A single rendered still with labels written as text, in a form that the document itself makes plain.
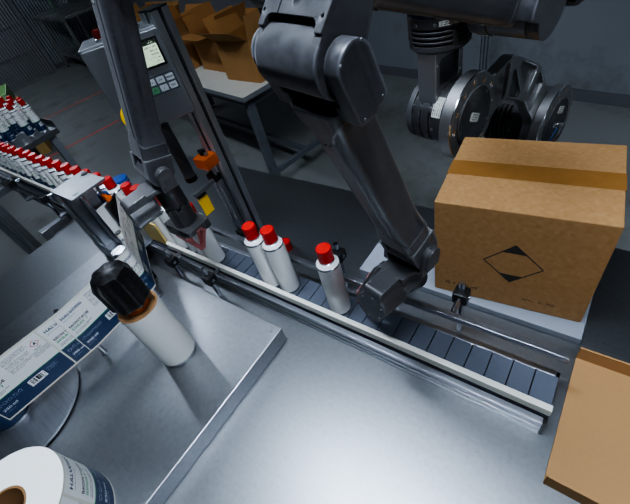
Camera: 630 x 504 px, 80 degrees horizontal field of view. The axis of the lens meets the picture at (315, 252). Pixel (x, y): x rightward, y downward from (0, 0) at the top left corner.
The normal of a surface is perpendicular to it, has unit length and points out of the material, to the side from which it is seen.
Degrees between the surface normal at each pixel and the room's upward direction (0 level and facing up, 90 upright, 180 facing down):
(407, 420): 0
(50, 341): 90
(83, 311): 90
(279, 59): 71
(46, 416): 0
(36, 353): 90
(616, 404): 0
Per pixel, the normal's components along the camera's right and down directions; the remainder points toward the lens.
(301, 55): -0.69, 0.17
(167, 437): -0.22, -0.69
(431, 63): -0.70, 0.61
